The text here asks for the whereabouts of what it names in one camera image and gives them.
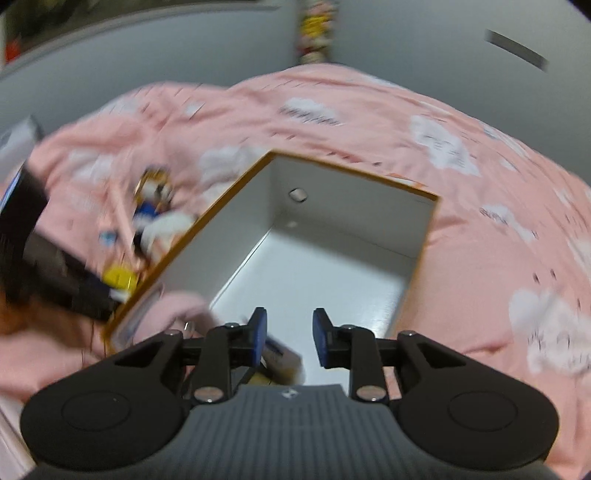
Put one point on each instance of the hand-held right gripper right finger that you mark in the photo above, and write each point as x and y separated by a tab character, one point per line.
321	339

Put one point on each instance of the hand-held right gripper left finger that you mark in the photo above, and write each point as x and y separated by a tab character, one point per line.
259	337

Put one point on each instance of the white cardboard box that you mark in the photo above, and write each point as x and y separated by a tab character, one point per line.
323	272

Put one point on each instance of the small gold box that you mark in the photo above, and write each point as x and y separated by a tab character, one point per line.
121	277

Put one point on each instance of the pink cloth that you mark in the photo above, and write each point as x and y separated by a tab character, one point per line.
171	314

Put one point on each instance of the pink cloud print blanket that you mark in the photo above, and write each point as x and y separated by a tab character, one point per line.
346	115

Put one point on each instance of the window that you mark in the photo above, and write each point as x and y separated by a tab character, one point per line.
115	23

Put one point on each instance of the clear tube of plush toys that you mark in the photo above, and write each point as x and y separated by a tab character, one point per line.
315	27

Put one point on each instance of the dark wall fixture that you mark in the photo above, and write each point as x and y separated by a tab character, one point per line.
517	50

